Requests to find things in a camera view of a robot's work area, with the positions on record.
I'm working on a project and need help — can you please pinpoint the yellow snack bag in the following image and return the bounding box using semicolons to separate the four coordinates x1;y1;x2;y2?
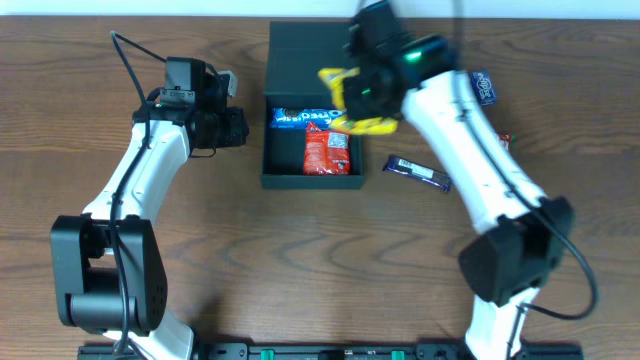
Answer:
318;67;399;135

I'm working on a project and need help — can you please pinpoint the black gift box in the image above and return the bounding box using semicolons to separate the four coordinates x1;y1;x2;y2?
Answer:
261;21;364;190

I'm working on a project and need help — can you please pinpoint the blue Oreo cookie pack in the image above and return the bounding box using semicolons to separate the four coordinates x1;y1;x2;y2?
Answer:
269;108;343;130

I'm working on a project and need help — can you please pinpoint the small blue gum pack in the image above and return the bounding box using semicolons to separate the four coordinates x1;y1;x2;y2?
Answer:
470;71;497;106

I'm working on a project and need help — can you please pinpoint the red snack bag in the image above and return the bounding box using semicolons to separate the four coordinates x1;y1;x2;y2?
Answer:
303;122;351;176

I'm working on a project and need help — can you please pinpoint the dark blue chocolate bar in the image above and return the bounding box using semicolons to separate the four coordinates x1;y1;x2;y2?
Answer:
383;155;452;193

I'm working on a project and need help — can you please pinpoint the green red KitKat bar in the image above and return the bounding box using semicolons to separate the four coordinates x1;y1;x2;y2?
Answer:
496;134;514;152

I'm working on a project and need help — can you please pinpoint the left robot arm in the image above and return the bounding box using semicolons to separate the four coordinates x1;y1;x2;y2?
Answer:
50;57;249;359

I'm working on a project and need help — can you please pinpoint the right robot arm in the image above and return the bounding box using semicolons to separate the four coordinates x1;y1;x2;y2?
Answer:
327;1;574;359

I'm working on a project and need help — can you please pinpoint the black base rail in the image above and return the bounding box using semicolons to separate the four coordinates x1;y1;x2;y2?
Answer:
77;341;584;360

